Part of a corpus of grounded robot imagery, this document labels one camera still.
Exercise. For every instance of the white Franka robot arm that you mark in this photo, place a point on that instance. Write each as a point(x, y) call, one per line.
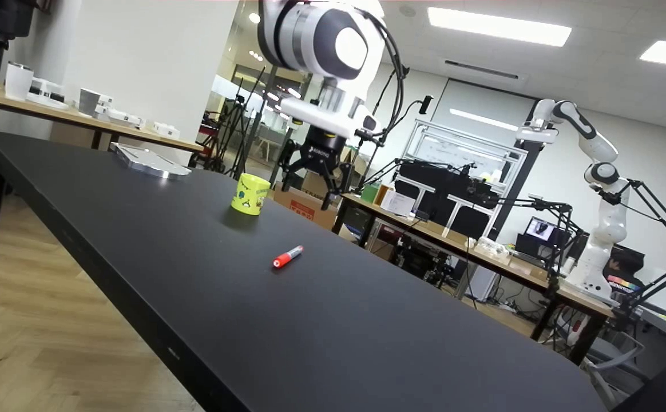
point(310, 37)

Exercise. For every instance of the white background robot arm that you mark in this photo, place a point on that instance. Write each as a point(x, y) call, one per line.
point(603, 171)

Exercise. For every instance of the red marker pen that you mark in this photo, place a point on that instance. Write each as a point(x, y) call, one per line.
point(286, 256)

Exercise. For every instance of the white metal frame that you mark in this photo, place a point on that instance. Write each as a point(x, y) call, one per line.
point(460, 138)

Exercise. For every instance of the long ceiling light panel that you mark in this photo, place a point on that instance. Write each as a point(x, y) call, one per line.
point(500, 26)

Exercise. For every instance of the small monitor blue screen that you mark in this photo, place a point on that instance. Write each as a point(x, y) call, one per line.
point(540, 226)

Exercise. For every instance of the wide black monitor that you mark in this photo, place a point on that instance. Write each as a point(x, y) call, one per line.
point(443, 184)

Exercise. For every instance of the light wooden side desk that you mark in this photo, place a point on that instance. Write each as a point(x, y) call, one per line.
point(64, 115)

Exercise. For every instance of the yellow-green printed mug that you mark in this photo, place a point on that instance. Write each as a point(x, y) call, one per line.
point(250, 195)

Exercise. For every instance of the long wooden desk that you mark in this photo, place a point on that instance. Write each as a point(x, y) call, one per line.
point(455, 240)

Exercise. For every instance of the cardboard box with red label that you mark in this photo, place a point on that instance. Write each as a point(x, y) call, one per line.
point(306, 207)

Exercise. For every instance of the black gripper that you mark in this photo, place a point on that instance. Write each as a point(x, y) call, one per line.
point(323, 144)

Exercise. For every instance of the white cup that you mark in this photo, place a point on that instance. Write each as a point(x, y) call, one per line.
point(16, 80)

